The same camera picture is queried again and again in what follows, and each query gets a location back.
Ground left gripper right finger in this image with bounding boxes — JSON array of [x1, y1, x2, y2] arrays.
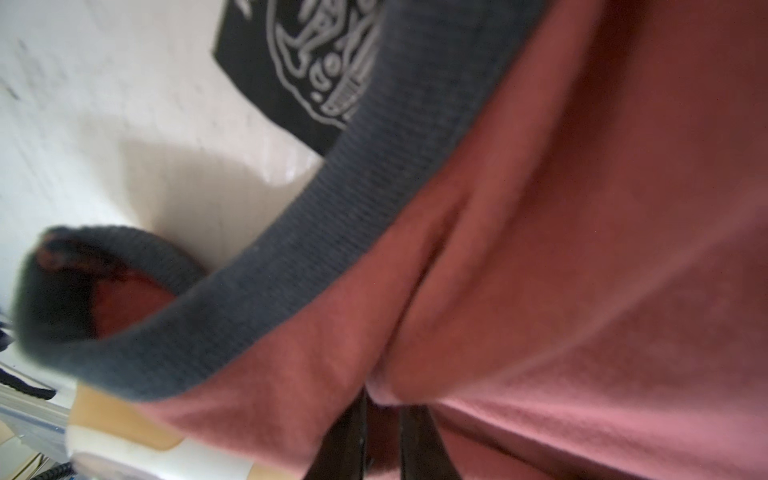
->
[[399, 406, 462, 480]]

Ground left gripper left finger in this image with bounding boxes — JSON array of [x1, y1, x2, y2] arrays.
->
[[303, 392, 368, 480]]

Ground maroon tank top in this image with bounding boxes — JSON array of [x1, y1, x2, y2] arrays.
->
[[14, 1, 767, 479]]

